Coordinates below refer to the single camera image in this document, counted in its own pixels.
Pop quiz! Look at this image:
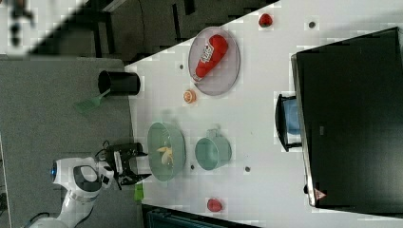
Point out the green mug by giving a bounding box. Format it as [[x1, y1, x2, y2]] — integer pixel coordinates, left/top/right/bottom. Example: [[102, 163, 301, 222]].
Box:
[[195, 129, 232, 171]]

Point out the orange slice toy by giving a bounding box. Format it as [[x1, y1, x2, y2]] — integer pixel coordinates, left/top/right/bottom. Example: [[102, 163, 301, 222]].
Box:
[[183, 89, 197, 104]]

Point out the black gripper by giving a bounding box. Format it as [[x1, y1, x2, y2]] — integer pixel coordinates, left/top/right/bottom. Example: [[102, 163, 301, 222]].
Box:
[[106, 142, 149, 185]]

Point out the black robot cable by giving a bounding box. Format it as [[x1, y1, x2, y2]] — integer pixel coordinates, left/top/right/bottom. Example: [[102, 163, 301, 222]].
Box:
[[93, 140, 112, 161]]

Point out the blue cup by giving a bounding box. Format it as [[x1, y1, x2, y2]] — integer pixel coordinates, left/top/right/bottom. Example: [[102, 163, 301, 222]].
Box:
[[283, 100, 300, 135]]

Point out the green oval strainer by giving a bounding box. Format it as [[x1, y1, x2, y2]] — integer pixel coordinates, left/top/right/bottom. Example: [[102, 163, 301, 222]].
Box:
[[147, 123, 186, 181]]

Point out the green spatula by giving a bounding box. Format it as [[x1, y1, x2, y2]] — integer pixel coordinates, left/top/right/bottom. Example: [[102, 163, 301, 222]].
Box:
[[74, 89, 110, 113]]

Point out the grey round plate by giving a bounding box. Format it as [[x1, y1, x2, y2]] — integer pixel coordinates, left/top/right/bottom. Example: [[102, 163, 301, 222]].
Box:
[[188, 27, 240, 96]]

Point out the green white bottle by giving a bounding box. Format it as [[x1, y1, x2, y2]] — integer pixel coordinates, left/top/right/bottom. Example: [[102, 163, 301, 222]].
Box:
[[134, 183, 144, 201]]

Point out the red ketchup bottle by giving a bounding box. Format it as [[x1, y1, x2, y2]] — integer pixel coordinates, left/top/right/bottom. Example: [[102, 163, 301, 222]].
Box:
[[192, 34, 228, 82]]

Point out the small red strawberry toy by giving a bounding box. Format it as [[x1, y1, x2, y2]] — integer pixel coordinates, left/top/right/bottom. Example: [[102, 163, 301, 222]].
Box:
[[259, 13, 273, 28]]

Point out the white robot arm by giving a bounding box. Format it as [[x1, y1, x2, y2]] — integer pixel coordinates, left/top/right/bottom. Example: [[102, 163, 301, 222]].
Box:
[[22, 142, 149, 228]]

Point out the large red strawberry toy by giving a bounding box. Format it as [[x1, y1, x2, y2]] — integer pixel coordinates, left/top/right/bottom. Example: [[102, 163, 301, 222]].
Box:
[[207, 199, 223, 213]]

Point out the silver black toaster oven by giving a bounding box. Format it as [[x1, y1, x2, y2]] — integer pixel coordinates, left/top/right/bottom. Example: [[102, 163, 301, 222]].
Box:
[[275, 28, 403, 218]]

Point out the yellow peeled banana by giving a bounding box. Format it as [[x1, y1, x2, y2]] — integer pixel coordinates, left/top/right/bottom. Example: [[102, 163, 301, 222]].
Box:
[[158, 146, 173, 165]]

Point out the black cylindrical container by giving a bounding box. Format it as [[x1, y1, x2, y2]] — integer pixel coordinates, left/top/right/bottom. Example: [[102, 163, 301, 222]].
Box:
[[98, 70, 141, 96]]

